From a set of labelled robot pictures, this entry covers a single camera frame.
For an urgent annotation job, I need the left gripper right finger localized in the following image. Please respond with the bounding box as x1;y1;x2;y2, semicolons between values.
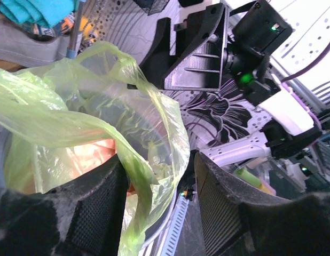
194;153;330;255

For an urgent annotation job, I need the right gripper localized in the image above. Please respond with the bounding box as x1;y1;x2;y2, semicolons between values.
140;4;229;91

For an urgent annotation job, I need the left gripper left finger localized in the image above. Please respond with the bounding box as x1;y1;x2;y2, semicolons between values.
0;156;128;255

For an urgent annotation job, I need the green trash bag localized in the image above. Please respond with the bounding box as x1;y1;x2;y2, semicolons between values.
0;42;190;255

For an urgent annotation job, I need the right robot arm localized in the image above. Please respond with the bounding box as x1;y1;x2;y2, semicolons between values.
141;1;321;166

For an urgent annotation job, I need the blue trash bin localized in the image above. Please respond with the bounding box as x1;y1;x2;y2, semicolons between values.
0;129;177;249

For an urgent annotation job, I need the yellow plush toy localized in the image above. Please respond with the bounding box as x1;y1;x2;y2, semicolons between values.
80;16;98;45

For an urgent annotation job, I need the teal folded cloth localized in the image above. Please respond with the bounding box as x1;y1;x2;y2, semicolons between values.
0;0;78;28

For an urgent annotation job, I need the white shoe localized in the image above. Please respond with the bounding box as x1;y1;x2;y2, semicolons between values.
0;20;70;68

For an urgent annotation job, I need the black wire basket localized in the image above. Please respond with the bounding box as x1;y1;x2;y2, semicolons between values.
133;0;169;16

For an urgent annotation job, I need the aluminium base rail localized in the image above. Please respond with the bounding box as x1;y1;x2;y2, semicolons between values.
160;193;190;256

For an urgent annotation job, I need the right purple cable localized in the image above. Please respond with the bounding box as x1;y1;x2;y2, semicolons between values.
281;34;330;126

